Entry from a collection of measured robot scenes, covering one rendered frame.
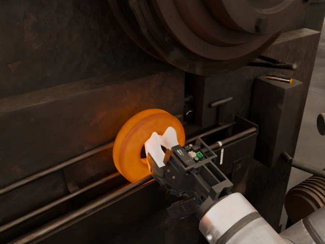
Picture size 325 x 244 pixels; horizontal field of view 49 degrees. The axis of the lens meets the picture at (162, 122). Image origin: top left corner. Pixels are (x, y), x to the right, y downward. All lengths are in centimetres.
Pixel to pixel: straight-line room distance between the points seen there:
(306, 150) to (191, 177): 168
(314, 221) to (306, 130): 182
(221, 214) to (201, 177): 8
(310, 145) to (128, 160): 172
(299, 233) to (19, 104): 51
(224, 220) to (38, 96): 38
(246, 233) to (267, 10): 35
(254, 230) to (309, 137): 185
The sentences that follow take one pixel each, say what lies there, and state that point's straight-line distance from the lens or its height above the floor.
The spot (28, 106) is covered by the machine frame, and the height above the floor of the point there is 87.
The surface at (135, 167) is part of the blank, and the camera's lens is 70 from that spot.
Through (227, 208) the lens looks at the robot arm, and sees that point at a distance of 56.
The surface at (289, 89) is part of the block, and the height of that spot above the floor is 79.
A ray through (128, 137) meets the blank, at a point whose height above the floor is 79.
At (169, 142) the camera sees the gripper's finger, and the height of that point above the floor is 77.
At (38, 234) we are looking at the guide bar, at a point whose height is 69.
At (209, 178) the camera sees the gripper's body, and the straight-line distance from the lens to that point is 59.
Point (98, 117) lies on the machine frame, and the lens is 69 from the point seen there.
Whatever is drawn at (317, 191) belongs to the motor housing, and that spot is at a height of 53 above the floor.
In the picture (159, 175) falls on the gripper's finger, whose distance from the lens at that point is 63.
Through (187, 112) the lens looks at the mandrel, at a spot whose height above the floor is 75.
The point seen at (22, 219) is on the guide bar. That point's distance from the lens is 70.
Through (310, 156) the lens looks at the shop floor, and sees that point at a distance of 219.
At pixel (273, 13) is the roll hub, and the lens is 64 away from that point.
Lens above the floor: 113
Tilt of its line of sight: 29 degrees down
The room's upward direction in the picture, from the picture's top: straight up
